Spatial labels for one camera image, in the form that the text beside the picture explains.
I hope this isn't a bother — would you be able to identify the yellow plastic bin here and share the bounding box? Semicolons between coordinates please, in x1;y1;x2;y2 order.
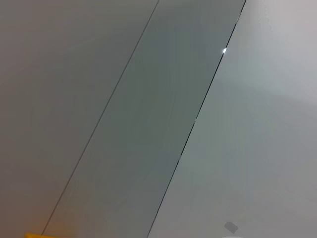
24;232;50;238

